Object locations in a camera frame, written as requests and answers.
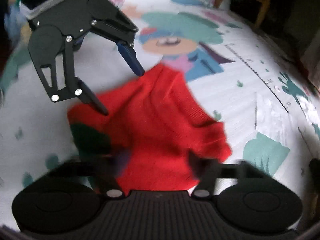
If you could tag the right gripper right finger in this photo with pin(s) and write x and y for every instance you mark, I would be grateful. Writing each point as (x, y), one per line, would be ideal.
(207, 171)

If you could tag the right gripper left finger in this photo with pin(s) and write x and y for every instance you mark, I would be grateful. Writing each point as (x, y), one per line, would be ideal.
(101, 172)

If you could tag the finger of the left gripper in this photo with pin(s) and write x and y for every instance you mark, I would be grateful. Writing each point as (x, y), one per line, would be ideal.
(129, 55)
(87, 96)

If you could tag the red knit sweater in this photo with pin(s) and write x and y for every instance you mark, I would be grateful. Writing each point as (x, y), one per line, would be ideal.
(155, 137)

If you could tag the white paper patch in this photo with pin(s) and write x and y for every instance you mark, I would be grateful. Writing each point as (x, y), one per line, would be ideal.
(273, 121)

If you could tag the cartoon printed play mat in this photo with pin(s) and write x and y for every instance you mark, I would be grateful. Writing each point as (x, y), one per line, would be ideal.
(35, 133)

